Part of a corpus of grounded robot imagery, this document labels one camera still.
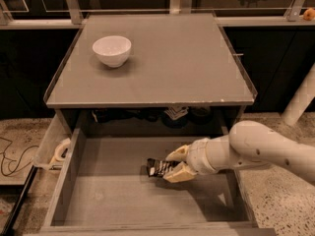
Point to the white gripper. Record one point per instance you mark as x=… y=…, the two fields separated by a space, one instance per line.
x=198 y=156

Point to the black rxbar chocolate wrapper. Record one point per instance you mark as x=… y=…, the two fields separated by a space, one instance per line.
x=158 y=168

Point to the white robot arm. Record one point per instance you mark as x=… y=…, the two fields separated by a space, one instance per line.
x=248 y=145

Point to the open grey top drawer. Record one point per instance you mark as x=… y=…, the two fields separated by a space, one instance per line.
x=104 y=190

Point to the grey cabinet with counter top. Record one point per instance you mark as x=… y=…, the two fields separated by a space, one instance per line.
x=175 y=60

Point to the dark round item in cabinet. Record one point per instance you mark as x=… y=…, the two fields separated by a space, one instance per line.
x=201 y=115

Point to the black white patterned packet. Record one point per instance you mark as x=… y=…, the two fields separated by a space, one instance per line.
x=176 y=112

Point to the white tape roll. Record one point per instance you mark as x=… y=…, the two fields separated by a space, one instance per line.
x=60 y=151

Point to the clear plastic side bin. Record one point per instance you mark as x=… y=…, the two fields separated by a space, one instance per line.
x=55 y=133

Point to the white ceramic bowl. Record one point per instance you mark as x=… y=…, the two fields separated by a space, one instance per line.
x=112 y=51

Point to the small orange object on ledge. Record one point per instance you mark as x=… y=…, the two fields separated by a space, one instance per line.
x=309 y=14

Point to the metal window frame rail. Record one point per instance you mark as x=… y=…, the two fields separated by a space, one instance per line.
x=70 y=14

